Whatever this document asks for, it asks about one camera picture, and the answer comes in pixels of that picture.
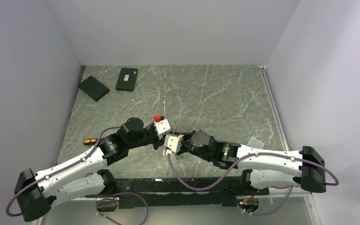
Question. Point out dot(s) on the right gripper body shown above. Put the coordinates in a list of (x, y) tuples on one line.
[(186, 145)]

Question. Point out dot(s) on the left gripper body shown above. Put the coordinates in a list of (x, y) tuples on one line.
[(150, 138)]

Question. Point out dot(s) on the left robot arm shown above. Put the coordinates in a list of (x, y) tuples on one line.
[(36, 193)]

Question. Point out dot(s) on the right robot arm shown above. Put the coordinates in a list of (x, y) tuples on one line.
[(260, 168)]

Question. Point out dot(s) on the black box with label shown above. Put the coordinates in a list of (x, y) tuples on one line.
[(126, 79)]

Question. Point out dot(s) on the translucent plastic card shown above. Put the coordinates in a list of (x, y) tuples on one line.
[(254, 143)]

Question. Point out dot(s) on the plain black box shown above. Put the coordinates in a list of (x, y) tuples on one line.
[(93, 88)]

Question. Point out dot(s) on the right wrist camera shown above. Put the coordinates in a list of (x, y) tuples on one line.
[(172, 144)]

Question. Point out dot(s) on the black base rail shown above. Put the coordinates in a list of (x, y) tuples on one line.
[(170, 192)]

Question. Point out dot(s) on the yellow handled screwdriver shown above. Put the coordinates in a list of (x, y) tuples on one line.
[(89, 142)]

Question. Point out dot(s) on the aluminium frame rail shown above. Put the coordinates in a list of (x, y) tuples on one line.
[(281, 207)]

